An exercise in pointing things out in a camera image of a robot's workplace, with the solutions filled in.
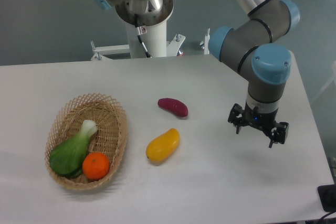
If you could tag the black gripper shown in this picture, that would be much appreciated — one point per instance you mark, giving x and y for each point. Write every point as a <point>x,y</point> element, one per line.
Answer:
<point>260,119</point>

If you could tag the orange fruit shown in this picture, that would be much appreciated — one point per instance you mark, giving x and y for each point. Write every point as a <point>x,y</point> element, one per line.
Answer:
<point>96,166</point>

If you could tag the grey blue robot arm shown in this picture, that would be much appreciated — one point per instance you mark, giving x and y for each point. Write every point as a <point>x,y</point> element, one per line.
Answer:
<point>249,50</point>

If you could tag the woven wicker basket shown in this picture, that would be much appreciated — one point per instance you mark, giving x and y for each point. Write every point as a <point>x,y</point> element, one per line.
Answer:
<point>110,138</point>

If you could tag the purple sweet potato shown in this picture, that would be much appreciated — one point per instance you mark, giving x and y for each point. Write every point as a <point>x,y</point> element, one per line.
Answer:
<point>174,106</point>

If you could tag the yellow mango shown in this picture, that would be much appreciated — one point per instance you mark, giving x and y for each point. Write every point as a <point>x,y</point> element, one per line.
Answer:
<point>163,146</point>

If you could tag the green bok choy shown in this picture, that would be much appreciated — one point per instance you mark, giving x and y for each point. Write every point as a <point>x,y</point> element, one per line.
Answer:
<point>67,158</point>

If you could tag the black device with cable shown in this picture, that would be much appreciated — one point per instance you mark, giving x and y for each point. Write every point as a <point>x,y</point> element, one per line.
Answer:
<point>327,198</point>

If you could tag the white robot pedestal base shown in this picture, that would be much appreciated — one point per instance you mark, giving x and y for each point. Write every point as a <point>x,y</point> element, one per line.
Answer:
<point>145,24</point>

